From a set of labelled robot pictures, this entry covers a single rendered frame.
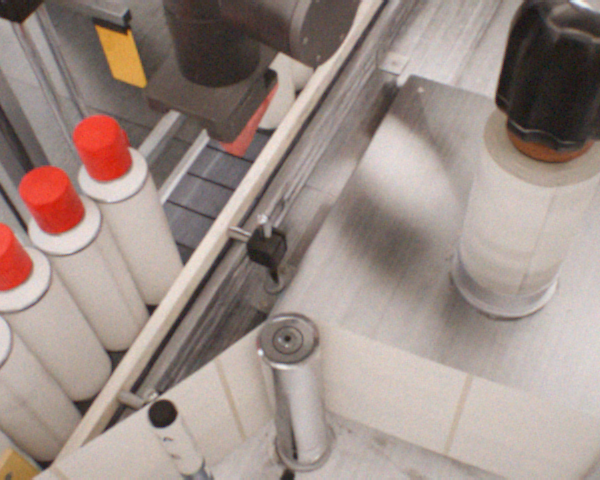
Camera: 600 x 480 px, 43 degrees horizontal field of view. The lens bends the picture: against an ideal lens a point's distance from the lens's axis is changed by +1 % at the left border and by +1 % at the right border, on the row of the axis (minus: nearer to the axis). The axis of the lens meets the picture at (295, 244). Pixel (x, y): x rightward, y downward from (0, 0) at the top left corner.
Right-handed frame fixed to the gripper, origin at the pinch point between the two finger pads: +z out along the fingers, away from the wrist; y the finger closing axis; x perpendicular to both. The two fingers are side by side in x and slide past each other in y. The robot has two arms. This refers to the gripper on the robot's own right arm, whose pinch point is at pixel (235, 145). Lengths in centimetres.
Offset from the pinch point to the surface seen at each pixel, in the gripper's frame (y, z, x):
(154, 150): 0.4, 5.6, 9.3
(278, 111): 13.0, 10.6, 3.9
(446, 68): 33.2, 18.3, -6.8
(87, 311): -15.5, 5.9, 5.2
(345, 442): -13.7, 13.4, -16.1
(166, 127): 2.9, 5.3, 9.5
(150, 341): -14.2, 10.1, 1.3
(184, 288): -8.7, 10.0, 1.4
